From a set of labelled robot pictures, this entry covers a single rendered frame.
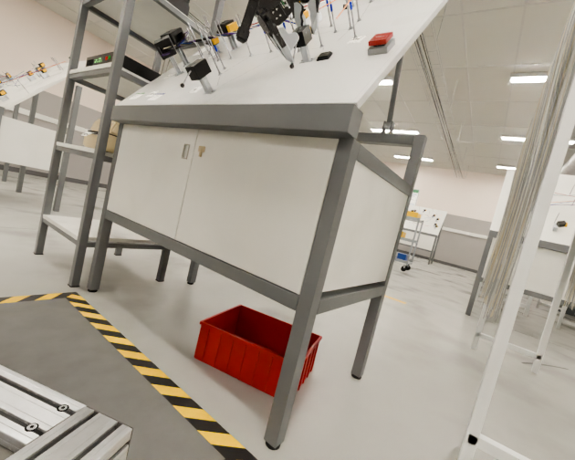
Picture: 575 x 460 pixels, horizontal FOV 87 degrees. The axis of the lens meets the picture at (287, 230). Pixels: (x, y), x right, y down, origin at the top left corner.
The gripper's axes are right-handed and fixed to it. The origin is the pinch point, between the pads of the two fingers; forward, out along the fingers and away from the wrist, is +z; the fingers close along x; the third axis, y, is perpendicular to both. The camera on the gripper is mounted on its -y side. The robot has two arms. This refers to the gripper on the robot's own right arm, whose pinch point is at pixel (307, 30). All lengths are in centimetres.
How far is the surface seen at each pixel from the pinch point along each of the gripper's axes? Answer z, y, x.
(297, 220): 48, -38, -12
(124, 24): -20, 4, 91
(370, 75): 15.7, -17.3, -24.5
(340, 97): 19.8, -26.2, -20.1
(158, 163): 36, -24, 56
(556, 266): 179, 212, -125
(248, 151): 31.6, -27.3, 8.7
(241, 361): 98, -47, 11
